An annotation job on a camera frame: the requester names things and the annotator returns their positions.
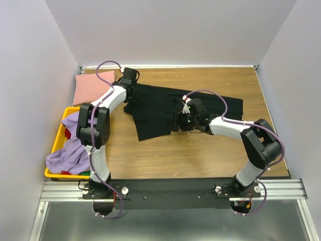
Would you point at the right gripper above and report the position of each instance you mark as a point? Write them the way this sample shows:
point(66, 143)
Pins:
point(180, 116)

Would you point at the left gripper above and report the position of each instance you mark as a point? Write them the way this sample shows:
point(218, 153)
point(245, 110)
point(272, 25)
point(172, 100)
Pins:
point(134, 86)

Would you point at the black t-shirt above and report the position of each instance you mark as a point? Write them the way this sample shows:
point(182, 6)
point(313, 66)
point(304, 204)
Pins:
point(153, 108)

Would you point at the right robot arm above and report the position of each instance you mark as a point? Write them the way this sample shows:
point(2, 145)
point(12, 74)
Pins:
point(262, 145)

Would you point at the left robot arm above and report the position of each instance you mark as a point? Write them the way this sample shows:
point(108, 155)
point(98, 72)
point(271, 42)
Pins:
point(93, 129)

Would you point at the pink folded t-shirt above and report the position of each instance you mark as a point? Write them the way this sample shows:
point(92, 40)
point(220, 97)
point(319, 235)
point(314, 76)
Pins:
point(89, 88)

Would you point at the lavender t-shirt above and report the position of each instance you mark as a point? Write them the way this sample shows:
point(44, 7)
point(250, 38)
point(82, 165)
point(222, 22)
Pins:
point(72, 157)

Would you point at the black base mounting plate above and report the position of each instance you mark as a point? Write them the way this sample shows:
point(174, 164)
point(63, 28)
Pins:
point(186, 193)

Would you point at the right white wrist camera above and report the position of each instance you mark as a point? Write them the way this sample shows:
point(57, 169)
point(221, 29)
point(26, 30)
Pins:
point(185, 101)

